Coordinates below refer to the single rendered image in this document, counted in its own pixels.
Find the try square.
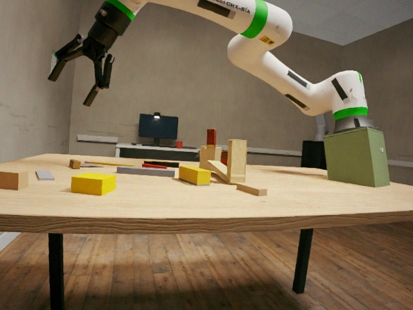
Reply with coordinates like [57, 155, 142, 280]
[69, 159, 103, 169]

